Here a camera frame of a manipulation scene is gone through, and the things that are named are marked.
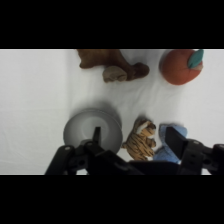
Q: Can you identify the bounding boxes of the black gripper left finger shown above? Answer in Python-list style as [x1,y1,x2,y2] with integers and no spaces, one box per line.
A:
[80,126,113,169]

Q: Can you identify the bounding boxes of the orange plush fruit, teal leaf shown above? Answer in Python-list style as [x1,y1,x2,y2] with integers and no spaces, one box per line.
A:
[158,49,205,86]

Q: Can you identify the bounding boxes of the grey bowl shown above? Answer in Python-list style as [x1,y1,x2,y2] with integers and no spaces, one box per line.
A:
[62,108,124,155]

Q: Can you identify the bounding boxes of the blue cloth piece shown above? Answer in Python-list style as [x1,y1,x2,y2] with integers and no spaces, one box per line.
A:
[152,123,189,165]

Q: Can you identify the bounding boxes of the striped tiger plush toy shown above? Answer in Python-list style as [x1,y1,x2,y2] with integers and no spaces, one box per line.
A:
[121,117,158,161]

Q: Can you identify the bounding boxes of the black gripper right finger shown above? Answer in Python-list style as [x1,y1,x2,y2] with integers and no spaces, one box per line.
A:
[165,126,206,175]

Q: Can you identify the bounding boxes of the brown deer plush toy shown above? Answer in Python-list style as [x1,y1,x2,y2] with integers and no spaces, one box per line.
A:
[76,49,151,84]

